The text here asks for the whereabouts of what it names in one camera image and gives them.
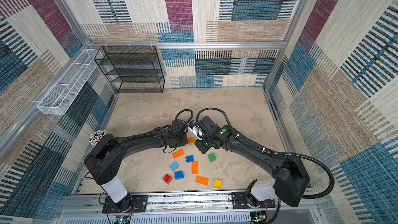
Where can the dark green lego brick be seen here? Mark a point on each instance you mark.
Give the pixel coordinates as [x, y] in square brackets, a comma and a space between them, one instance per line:
[211, 157]

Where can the light blue lego brick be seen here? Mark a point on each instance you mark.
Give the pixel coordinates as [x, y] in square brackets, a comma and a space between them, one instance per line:
[174, 166]

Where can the white cable duct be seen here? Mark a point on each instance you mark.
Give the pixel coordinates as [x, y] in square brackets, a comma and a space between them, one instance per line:
[187, 218]

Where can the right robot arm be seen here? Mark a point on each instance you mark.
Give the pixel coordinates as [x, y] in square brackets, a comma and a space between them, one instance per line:
[288, 171]

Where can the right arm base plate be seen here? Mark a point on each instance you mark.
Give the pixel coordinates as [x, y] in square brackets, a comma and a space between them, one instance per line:
[240, 201]

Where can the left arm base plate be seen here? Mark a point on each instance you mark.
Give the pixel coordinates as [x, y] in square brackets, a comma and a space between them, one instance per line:
[134, 204]

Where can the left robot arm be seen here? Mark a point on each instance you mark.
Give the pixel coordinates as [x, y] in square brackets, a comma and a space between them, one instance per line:
[104, 160]

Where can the blue lego brick centre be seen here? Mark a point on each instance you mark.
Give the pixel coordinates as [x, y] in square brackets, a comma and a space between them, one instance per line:
[189, 159]

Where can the circuit board with leds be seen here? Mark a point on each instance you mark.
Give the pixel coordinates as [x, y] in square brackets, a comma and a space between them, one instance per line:
[258, 218]

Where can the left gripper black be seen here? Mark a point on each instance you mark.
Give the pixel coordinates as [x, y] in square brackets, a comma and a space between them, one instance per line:
[185, 136]

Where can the red lego brick left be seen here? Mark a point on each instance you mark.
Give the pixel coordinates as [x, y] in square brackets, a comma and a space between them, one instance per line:
[167, 179]

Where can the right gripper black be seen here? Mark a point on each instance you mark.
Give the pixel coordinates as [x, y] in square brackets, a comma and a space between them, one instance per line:
[202, 143]

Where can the cup of pens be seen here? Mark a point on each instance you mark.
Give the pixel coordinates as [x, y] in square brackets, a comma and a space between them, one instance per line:
[97, 136]

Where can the white wire mesh basket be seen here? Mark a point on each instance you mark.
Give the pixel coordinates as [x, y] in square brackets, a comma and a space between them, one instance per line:
[61, 96]

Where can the blue lego brick lower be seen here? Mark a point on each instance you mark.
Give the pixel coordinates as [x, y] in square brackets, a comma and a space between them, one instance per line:
[179, 175]

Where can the yellow lego brick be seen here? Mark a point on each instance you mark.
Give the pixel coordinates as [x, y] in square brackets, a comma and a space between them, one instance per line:
[217, 183]

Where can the black wire mesh shelf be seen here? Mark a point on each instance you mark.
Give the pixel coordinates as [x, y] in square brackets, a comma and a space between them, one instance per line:
[131, 69]

